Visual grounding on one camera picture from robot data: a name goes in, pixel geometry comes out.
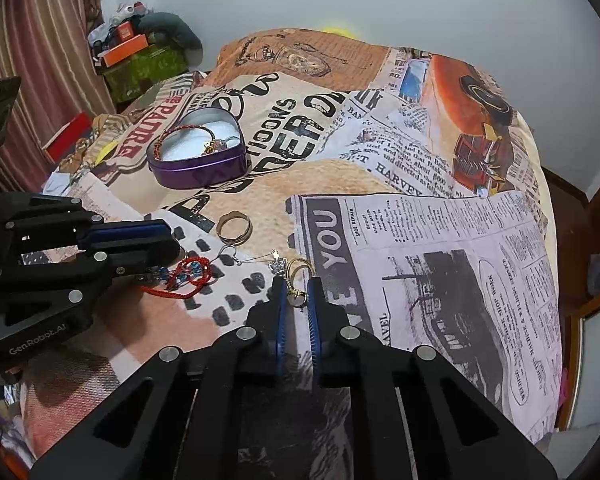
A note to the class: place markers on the green patterned box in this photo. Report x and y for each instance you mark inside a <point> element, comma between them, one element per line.
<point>145,72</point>

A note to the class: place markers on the orange box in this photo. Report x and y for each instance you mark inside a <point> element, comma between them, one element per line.
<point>125,52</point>

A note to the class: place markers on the wide gold bangle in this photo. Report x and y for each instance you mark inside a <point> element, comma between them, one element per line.
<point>224,232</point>

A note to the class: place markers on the newspaper printed blanket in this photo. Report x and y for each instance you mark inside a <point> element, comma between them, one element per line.
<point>420,240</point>

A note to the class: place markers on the yellow item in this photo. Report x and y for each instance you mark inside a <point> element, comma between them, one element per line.
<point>339,30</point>

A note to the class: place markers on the purple heart-shaped tin box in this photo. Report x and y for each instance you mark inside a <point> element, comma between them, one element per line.
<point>200,170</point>

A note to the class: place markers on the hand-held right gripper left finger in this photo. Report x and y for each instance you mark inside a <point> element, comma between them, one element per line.
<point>281,325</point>

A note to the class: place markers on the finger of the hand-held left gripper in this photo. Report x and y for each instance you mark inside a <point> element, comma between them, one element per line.
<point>125,232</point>
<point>137,259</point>

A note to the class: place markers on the grey cloth bundle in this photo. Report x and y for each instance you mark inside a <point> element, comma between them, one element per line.
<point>172,27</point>

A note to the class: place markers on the wooden framed mirror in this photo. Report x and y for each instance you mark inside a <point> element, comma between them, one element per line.
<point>592,360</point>

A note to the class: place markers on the silver crown pendant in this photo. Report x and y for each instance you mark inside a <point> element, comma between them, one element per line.
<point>278,265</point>

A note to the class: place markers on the striped curtain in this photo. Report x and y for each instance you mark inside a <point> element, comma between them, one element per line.
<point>45,35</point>

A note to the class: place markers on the silver hoop earring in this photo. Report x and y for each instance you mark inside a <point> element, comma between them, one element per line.
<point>225,250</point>

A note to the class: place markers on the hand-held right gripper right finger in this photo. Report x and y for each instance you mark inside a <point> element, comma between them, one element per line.
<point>314,332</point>

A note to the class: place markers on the red flat box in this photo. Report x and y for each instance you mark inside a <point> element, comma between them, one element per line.
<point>67,137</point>

